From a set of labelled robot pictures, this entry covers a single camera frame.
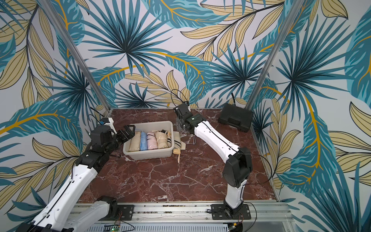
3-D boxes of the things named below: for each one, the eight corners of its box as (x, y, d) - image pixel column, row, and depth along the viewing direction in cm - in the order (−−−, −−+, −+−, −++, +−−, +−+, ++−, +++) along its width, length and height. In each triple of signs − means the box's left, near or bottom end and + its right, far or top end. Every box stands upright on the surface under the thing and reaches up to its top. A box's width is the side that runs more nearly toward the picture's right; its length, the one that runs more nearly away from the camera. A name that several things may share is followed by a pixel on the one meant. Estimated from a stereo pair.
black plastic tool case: (215, 122, 114) (216, 116, 109) (224, 104, 127) (225, 98, 122) (246, 134, 107) (249, 129, 102) (252, 113, 120) (255, 108, 115)
